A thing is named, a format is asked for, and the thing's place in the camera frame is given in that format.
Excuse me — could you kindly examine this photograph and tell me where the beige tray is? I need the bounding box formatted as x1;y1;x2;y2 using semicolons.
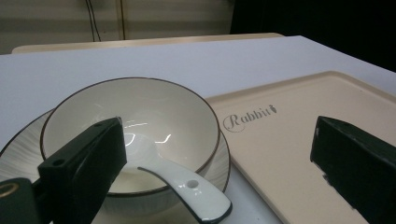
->
205;70;396;224

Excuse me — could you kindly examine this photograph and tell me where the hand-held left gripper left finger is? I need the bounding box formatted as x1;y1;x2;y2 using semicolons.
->
37;117;128;224

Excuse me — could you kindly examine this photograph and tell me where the beige wooden table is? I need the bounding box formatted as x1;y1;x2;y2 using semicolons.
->
11;32;285;54

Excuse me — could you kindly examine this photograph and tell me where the beige curtain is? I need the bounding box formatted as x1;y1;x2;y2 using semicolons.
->
0;0;235;55

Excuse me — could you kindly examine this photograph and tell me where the black cable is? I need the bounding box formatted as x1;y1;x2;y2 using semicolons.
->
85;0;102;42
119;0;126;40

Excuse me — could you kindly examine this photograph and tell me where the white ceramic spoon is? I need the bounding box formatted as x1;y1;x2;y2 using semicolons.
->
122;132;233;224

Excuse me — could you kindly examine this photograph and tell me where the white ceramic bowl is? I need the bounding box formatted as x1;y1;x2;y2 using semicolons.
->
39;77;221;217

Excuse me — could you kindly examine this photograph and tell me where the white ribbed ceramic plate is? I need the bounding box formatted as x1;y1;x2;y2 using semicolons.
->
0;109;232;224

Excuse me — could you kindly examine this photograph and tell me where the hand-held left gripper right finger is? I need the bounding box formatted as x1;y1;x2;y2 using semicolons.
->
309;116;396;224

